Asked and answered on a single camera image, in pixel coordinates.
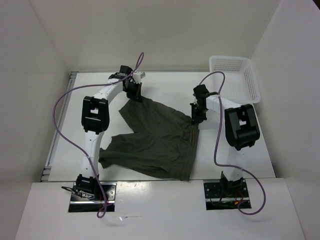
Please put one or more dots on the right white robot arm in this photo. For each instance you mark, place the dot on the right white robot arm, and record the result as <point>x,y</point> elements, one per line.
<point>241,132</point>

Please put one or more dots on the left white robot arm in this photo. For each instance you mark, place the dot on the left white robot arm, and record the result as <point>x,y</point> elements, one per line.
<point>95,119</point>

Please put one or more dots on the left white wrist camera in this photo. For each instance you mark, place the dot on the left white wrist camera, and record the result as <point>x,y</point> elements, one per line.
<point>138,76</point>

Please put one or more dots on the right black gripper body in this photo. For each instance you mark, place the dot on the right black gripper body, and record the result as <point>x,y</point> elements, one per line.
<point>197,113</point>

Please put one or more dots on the dark green shorts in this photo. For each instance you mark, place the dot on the dark green shorts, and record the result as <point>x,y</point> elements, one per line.
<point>163,143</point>

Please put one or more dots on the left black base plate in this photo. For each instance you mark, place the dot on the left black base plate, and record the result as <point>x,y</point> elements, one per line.
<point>83,202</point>

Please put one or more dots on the white perforated plastic basket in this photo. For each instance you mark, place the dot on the white perforated plastic basket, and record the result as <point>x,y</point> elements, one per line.
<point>241,82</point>

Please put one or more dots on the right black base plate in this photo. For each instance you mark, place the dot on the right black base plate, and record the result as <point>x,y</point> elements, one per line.
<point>217,198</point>

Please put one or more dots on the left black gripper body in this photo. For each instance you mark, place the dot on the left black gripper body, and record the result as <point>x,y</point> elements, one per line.
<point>131,89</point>

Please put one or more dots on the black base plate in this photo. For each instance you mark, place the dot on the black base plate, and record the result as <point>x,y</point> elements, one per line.
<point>217,198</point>
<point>83,202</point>

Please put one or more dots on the aluminium table edge rail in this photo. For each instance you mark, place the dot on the aluminium table edge rail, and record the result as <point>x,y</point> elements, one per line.
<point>59,122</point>

